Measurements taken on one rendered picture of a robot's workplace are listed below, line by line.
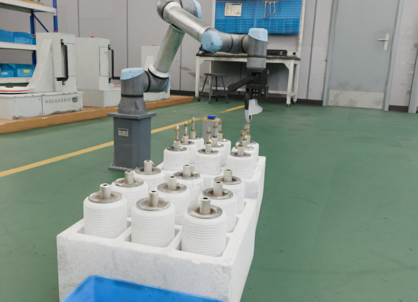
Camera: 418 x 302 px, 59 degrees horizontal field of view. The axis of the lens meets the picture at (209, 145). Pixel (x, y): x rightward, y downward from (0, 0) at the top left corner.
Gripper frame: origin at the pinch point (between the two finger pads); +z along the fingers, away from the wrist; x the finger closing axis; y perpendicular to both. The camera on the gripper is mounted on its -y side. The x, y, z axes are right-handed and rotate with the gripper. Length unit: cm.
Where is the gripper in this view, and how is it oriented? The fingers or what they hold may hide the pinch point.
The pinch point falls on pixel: (247, 117)
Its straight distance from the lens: 153.8
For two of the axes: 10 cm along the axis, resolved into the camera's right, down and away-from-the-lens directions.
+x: 3.2, -1.8, 9.3
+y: 9.5, 1.0, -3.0
